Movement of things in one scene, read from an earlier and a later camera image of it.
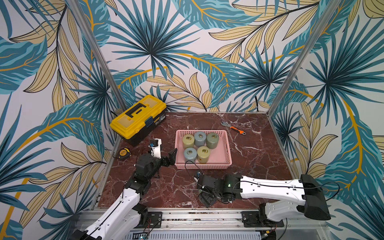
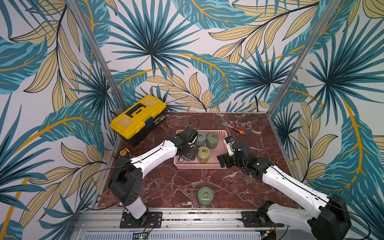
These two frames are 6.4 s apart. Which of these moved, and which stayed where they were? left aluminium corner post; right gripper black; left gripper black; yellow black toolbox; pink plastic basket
Moved: left gripper black; right gripper black
Stayed: yellow black toolbox; pink plastic basket; left aluminium corner post
